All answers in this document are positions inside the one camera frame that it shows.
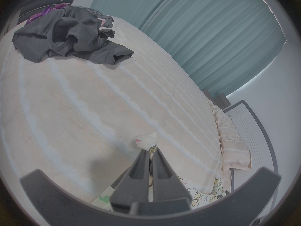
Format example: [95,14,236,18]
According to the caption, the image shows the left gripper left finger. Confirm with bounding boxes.
[111,148,151,211]

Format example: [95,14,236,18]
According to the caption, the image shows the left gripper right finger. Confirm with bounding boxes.
[150,147,192,209]

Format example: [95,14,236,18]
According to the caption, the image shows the white printed pyjama top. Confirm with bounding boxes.
[90,132,227,209]

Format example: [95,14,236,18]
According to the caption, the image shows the bed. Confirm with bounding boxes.
[0,13,280,205]

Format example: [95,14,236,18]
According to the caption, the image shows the pink striped pillow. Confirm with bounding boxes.
[208,100,252,172]

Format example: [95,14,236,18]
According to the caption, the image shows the grey bedside table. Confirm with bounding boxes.
[203,89,230,108]

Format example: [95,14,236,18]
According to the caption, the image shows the blue-green curtain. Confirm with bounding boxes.
[140,0,286,99]
[90,0,184,30]

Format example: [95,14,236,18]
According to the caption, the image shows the black garment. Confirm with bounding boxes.
[12,6,134,65]

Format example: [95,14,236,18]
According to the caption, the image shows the grey garment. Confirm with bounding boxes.
[89,8,115,29]

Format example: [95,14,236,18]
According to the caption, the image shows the purple satin garment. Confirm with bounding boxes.
[13,4,69,51]

